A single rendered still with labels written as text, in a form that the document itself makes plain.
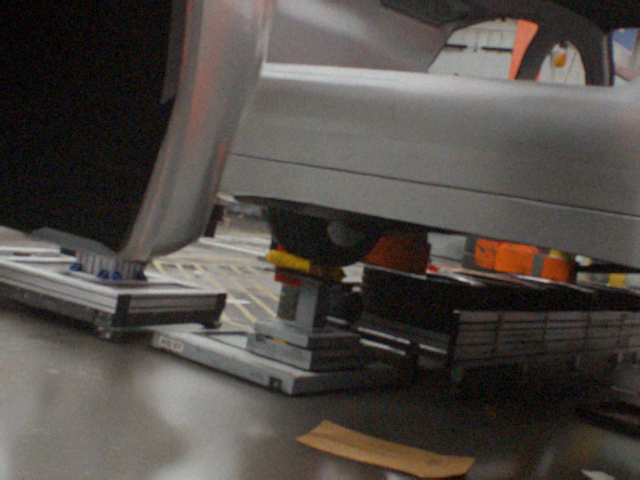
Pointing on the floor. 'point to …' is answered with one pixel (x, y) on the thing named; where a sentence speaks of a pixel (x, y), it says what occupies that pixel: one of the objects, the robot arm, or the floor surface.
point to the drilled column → (285, 303)
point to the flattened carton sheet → (383, 452)
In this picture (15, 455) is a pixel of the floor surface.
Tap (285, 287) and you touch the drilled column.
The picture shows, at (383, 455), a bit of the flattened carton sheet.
